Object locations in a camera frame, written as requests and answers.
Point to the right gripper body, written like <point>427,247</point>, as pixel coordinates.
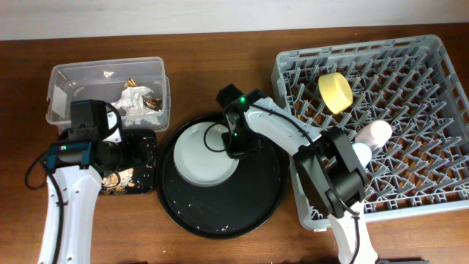
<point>240,141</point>

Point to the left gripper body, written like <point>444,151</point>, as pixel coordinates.
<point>130,153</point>

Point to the grey round plate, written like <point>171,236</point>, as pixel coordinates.
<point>195,155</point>

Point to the white paper waste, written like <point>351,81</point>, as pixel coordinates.
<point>139,104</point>

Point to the yellow bowl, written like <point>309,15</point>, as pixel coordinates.
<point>335,92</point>

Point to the blue cup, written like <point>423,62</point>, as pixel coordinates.
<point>363,153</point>

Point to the pink cup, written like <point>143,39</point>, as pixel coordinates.
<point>375,135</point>

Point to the food scraps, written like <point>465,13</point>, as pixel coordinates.
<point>118,183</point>

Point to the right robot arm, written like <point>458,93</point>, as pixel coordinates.
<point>330,170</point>

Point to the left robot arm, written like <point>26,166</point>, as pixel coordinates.
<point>77,172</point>

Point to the clear plastic waste bin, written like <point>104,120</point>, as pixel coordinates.
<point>104,80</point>

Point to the grey dishwasher rack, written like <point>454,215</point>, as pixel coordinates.
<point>409,83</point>

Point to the black rectangular tray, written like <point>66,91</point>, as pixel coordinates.
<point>104,157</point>

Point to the round black serving tray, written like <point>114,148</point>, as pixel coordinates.
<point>237,206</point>

